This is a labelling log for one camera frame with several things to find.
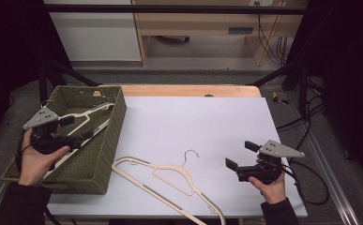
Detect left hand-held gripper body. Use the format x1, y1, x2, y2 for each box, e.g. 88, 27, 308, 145
23, 106, 85, 156

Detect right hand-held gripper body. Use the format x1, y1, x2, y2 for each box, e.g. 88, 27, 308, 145
234, 139, 306, 186

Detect beige clothes hanger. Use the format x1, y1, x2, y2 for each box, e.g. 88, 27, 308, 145
111, 149, 227, 225
39, 98, 116, 180

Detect green woven basket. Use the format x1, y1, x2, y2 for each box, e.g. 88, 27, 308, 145
0, 84, 128, 195

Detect person's right hand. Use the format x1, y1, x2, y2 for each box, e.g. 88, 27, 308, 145
248, 157, 288, 204

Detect person's left hand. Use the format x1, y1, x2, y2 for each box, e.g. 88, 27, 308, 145
18, 128, 71, 188

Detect yellow and black tool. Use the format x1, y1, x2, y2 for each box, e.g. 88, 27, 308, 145
271, 91, 290, 106

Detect white table sheet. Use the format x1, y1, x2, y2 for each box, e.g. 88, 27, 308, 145
46, 96, 309, 218

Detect black curtain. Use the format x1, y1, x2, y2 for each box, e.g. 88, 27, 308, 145
0, 0, 72, 154
283, 0, 363, 181

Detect white cabinet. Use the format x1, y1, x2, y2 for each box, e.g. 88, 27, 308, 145
42, 0, 143, 63

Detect wooden desk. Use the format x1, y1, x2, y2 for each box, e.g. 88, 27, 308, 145
131, 0, 309, 68

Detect black metal frame stand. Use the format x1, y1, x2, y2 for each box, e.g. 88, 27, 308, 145
248, 59, 310, 117
38, 59, 100, 111

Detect black floor cables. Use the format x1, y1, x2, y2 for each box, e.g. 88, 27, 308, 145
276, 79, 326, 151

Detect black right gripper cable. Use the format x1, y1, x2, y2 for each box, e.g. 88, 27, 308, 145
281, 159, 331, 206

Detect hanging black cables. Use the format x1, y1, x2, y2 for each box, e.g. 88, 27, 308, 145
254, 1, 294, 67

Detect black horizontal frame bar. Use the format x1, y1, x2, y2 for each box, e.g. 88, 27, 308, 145
42, 4, 309, 15

